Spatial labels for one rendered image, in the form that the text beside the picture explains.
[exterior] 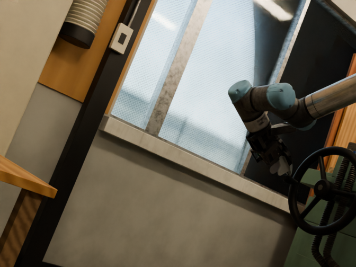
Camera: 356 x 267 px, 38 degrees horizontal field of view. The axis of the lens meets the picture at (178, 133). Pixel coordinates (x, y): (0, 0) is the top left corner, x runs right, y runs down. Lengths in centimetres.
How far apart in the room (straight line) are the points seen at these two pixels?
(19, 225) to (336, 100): 91
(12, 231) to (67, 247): 131
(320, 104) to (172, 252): 165
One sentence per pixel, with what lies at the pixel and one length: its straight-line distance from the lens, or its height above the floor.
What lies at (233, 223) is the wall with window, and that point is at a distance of 315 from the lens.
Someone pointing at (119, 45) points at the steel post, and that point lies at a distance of 245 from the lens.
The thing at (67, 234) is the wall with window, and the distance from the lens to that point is 260.
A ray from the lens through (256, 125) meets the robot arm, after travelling 155.
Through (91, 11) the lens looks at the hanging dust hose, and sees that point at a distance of 232.
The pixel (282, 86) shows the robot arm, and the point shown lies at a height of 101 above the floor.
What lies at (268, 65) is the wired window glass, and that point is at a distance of 325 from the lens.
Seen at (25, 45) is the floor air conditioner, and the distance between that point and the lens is 209.
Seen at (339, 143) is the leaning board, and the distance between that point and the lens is 346.
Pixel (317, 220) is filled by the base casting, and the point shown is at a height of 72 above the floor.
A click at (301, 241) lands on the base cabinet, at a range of 191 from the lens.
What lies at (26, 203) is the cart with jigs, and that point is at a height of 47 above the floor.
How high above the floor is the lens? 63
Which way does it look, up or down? 6 degrees up
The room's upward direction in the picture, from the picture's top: 22 degrees clockwise
